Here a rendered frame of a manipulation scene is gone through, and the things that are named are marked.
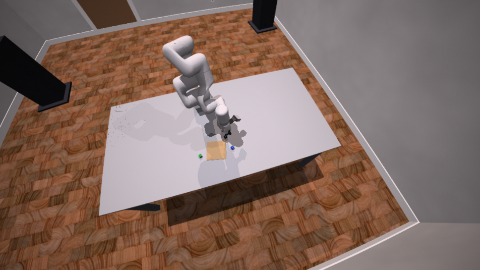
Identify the tan flat mat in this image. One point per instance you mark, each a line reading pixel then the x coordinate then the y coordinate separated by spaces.
pixel 216 150

